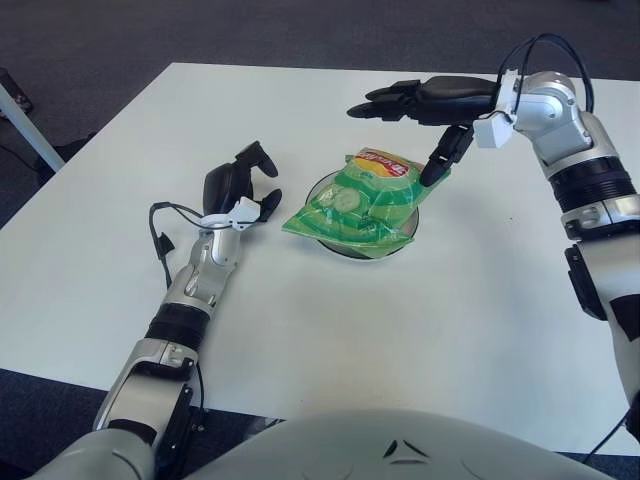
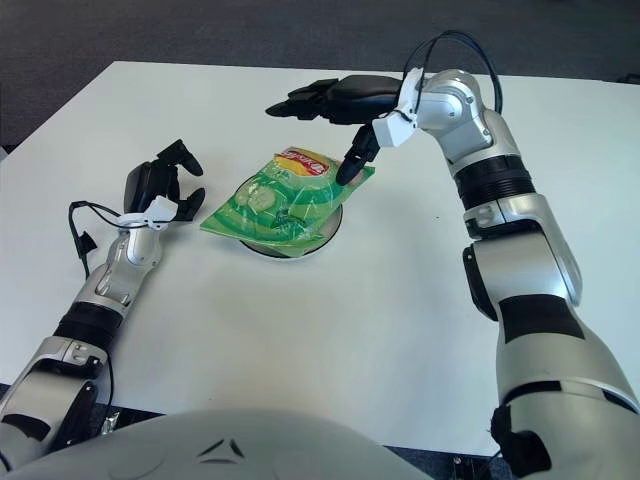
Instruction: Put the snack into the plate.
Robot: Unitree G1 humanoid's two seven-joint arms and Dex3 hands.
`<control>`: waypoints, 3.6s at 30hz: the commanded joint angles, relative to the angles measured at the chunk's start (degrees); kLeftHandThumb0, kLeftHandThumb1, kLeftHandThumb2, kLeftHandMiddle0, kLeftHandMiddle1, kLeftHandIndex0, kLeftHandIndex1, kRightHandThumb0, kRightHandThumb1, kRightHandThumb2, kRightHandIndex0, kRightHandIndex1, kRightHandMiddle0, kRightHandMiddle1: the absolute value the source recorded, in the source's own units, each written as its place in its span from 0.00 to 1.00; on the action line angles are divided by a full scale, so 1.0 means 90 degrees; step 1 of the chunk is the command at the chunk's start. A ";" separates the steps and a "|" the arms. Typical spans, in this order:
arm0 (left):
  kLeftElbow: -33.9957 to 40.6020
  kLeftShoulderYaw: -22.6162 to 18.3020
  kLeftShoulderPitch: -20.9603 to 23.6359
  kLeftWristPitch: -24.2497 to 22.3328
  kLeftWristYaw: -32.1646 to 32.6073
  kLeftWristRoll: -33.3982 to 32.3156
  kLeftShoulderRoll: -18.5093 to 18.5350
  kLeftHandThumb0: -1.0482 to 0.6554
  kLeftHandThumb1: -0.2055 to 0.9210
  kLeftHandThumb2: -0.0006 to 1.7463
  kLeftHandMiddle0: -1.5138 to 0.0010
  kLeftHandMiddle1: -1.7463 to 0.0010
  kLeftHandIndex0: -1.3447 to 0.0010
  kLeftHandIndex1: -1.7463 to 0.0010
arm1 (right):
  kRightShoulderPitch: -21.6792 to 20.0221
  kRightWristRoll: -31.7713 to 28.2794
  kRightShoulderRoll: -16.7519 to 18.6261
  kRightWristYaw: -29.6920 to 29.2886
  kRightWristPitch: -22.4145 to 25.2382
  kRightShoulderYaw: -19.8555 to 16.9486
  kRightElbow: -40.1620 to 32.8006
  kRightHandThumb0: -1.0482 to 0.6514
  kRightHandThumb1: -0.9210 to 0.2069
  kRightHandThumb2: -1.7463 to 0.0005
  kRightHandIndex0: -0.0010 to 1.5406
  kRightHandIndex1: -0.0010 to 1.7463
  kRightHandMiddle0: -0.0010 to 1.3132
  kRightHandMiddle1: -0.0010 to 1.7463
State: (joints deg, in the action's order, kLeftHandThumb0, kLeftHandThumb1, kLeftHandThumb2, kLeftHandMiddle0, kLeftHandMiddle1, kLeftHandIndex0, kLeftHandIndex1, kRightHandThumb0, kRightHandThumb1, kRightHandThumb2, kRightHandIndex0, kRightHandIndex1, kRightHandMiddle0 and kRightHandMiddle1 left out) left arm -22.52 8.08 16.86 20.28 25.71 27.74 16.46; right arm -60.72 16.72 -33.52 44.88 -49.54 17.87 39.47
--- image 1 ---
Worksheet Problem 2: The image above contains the green potato chips bag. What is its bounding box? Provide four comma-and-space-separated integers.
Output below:
280, 147, 454, 249

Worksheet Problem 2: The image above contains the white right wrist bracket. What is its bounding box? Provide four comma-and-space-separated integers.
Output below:
472, 69, 524, 150

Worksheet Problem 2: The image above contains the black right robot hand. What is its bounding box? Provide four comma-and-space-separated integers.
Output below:
346, 75, 504, 187

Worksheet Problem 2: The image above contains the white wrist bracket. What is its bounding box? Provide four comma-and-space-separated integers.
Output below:
199, 197, 261, 232
472, 69, 524, 150

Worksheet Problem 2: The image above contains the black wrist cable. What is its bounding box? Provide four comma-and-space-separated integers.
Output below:
148, 201, 212, 287
507, 33, 596, 114

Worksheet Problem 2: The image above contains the black box under side table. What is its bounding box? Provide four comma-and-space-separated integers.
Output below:
0, 67, 34, 114

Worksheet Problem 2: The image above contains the white plate with black rim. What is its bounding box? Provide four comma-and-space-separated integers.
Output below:
305, 172, 421, 260

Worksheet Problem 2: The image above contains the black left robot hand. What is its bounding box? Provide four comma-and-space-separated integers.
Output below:
202, 141, 284, 226

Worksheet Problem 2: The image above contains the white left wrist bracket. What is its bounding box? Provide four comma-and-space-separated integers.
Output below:
199, 197, 261, 232

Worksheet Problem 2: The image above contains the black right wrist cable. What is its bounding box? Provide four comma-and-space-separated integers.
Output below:
507, 33, 596, 114

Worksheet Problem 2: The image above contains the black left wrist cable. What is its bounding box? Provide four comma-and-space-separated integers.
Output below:
148, 201, 212, 287

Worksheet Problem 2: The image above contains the grey robot torso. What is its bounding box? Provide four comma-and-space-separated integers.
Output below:
164, 409, 621, 480

